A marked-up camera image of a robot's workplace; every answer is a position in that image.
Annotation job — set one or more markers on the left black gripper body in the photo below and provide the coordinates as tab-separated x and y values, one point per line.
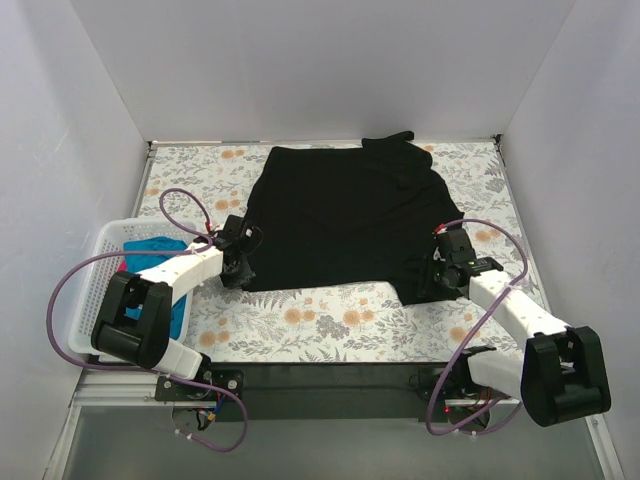
240	270

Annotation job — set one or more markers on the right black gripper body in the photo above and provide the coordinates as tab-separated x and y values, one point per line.
435	279

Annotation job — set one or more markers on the black t shirt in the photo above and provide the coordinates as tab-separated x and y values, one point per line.
333	216

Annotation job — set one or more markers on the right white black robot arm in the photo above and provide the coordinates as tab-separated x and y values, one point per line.
562	375

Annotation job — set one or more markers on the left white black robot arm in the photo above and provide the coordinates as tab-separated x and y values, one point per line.
133	322

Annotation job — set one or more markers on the floral tablecloth mat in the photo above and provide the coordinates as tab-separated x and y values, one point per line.
355	322

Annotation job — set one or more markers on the blue t shirt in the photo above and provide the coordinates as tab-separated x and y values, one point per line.
146	254

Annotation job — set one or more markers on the white plastic laundry basket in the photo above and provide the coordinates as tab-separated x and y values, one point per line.
111	238

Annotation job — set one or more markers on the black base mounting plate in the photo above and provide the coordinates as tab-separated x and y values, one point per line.
456	389

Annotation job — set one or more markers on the aluminium frame rail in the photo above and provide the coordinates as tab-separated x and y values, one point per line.
115	385

